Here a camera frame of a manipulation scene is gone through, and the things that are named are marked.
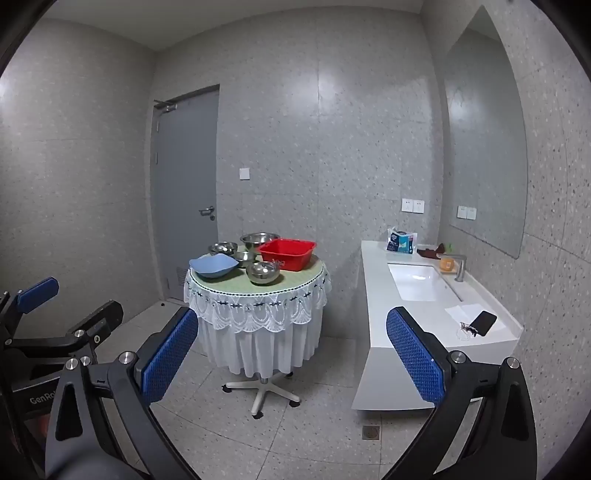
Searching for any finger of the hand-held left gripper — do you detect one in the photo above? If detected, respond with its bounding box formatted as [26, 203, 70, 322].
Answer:
[0, 277, 61, 344]
[7, 300, 124, 367]

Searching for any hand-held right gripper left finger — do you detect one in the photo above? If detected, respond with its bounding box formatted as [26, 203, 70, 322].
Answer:
[45, 305, 200, 480]

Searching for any wall mirror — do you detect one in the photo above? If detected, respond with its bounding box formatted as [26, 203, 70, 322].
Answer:
[443, 4, 528, 259]

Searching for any blue plate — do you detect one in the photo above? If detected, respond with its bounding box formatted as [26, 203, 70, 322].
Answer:
[189, 255, 240, 280]

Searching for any black phone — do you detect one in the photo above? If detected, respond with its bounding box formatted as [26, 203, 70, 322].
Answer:
[468, 311, 498, 336]

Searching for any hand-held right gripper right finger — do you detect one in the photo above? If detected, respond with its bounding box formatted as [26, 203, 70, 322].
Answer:
[386, 305, 539, 480]

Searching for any round table, green cloth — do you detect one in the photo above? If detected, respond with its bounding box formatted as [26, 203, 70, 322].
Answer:
[184, 259, 332, 377]

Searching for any blue tissue packet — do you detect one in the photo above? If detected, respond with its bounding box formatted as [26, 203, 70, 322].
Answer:
[386, 227, 419, 254]

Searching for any white paper sheet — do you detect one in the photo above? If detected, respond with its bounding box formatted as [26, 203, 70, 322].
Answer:
[444, 305, 506, 334]

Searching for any white vanity counter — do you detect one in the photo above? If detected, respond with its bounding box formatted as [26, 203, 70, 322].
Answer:
[352, 240, 525, 412]

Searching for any large steel bowl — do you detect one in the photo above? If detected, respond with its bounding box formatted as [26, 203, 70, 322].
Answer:
[240, 233, 281, 250]

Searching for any white sink basin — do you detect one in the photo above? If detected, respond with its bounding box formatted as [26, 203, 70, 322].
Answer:
[388, 263, 464, 303]

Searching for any grey door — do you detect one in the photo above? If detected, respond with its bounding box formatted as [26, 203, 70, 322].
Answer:
[151, 84, 220, 304]

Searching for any metal star table base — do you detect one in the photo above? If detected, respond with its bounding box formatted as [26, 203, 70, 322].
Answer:
[222, 374, 301, 420]

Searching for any metal faucet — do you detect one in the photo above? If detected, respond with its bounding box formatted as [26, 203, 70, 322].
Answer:
[438, 253, 468, 282]

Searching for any red plastic basin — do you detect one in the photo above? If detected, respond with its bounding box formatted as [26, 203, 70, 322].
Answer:
[259, 238, 317, 272]

